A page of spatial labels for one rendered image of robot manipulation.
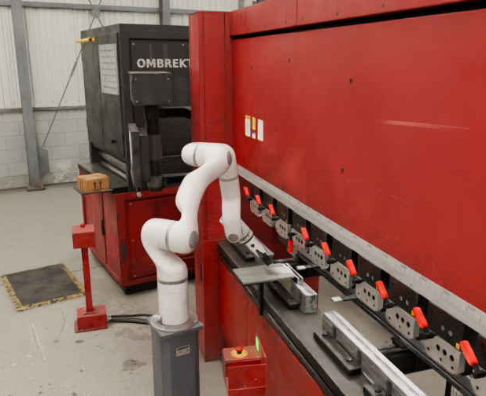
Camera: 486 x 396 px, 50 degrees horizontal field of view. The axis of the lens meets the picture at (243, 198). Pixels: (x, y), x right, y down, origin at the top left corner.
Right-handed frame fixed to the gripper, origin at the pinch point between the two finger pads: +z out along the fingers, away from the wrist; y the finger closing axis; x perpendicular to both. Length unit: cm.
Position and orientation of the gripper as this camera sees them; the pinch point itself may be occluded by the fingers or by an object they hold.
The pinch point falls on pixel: (266, 259)
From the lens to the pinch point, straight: 260.1
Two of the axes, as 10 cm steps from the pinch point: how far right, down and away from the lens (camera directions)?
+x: -7.5, 6.6, 0.3
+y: -1.9, -2.7, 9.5
